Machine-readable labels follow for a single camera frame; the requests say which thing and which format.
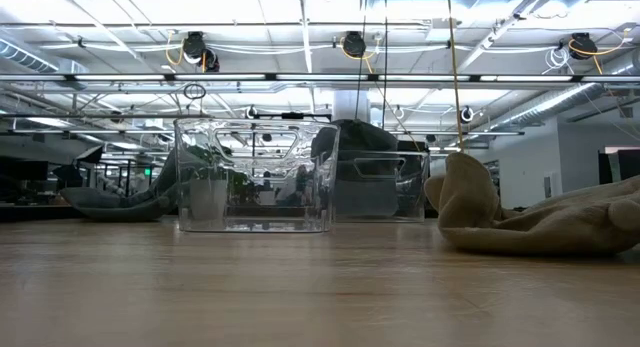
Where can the grey baseball cap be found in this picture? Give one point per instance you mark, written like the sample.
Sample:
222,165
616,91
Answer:
120,207
360,137

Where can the black horizontal bar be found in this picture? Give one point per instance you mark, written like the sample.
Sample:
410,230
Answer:
292,115

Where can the clear plastic bin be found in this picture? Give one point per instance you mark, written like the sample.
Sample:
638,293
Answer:
415,187
255,187

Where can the white column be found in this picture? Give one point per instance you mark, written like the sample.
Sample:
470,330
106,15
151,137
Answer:
350,104

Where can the long ceiling light strip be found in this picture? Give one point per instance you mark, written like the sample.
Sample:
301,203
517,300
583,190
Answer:
320,77

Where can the black monitor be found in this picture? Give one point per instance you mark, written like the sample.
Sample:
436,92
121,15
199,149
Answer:
22,169
414,146

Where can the potted plant white pot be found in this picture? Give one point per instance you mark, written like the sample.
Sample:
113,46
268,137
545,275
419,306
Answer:
207,199

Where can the dark door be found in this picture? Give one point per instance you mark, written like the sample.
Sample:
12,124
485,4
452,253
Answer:
629,164

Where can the silver ventilation duct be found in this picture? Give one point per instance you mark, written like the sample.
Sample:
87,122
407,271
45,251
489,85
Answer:
25,57
550,104

